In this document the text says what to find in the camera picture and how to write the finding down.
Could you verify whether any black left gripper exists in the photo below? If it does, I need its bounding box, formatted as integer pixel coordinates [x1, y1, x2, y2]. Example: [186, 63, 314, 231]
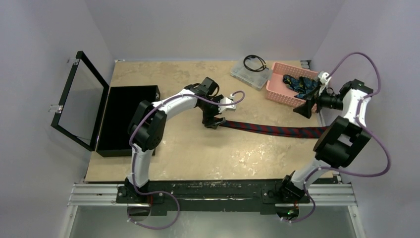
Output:
[199, 96, 225, 129]

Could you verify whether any red navy striped tie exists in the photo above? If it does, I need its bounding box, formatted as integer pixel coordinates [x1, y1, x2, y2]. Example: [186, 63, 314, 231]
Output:
[220, 120, 328, 139]

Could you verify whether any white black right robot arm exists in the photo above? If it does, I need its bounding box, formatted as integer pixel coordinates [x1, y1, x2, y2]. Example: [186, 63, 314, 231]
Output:
[277, 79, 373, 202]

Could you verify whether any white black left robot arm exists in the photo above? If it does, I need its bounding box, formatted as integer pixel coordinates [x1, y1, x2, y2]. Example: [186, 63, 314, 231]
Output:
[126, 77, 236, 203]

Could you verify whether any blue patterned tie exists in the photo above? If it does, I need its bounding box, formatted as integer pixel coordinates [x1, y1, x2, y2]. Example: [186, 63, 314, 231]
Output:
[282, 74, 318, 99]

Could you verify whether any pink plastic basket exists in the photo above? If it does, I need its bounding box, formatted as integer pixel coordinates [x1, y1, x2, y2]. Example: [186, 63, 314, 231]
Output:
[265, 61, 318, 108]

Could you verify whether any black tie display box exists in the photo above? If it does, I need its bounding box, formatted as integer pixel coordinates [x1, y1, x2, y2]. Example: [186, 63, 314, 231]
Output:
[96, 85, 160, 158]

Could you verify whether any black framed glass box lid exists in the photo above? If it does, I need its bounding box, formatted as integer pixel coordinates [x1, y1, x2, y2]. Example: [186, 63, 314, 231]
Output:
[49, 51, 109, 151]

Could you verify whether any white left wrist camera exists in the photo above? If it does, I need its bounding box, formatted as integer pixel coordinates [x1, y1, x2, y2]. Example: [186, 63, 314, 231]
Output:
[218, 94, 236, 113]

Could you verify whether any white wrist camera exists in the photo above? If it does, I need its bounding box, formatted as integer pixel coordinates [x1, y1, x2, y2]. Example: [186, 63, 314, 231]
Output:
[317, 71, 331, 96]
[218, 94, 236, 113]

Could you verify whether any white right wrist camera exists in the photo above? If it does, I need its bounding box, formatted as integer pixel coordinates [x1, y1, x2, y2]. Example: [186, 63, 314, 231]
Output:
[317, 71, 331, 96]

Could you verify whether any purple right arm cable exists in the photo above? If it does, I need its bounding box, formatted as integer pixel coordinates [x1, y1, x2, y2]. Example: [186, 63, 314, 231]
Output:
[279, 52, 391, 224]

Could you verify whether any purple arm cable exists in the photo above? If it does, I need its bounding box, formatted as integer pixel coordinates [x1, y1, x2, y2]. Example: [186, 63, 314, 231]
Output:
[126, 90, 246, 231]
[279, 52, 391, 224]

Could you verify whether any black coiled cable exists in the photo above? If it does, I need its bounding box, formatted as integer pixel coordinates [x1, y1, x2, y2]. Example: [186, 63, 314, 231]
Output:
[243, 55, 270, 72]

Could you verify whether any black mounting base plate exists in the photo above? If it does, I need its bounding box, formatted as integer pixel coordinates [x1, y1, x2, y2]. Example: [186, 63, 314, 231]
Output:
[116, 179, 310, 218]

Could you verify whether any aluminium frame rail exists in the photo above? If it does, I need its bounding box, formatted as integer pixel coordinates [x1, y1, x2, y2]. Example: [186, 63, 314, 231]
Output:
[61, 179, 366, 238]

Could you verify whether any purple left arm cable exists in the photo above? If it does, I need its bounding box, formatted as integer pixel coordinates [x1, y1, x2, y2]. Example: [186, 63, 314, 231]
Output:
[126, 90, 246, 231]

